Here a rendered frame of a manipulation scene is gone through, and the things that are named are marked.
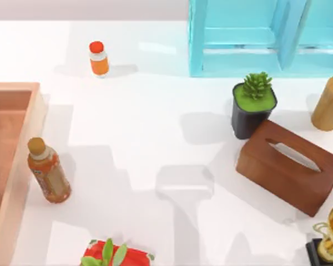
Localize black pot green succulent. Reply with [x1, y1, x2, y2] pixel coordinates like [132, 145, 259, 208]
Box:
[231, 71, 278, 140]

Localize small orange bottle red cap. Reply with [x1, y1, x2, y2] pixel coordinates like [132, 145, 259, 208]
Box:
[88, 40, 110, 79]

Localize brown tea bottle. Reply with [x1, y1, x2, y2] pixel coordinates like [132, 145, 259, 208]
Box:
[27, 137, 72, 204]

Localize brown wooden tissue box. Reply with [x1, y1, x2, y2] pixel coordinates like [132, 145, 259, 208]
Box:
[235, 119, 333, 218]

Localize light blue rack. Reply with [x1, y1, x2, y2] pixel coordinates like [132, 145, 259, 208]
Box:
[187, 0, 333, 79]

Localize red pot green plant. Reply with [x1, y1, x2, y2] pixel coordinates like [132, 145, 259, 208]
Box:
[80, 238, 155, 266]

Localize salmon-coloured shallow box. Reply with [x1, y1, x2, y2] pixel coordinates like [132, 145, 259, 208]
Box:
[0, 82, 48, 266]

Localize wooden cylinder cup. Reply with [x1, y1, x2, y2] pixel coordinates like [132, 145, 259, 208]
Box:
[310, 76, 333, 132]

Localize gold trophy black base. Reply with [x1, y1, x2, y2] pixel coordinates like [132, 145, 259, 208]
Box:
[305, 202, 333, 266]

